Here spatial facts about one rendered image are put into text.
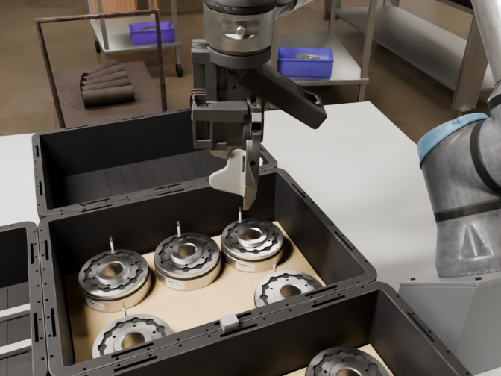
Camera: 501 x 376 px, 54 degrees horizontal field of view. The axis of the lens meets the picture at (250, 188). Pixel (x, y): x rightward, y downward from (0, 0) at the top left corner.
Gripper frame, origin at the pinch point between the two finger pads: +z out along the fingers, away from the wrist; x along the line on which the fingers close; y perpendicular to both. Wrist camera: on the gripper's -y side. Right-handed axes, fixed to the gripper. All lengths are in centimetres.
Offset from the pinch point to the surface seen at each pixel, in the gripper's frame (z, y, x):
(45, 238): 8.3, 28.4, 1.0
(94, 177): 21.6, 29.9, -30.2
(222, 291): 17.2, 3.7, 3.3
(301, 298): 5.8, -5.7, 13.9
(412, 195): 33, -43, -38
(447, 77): 97, -145, -238
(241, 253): 14.4, 0.8, -1.8
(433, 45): 103, -161, -307
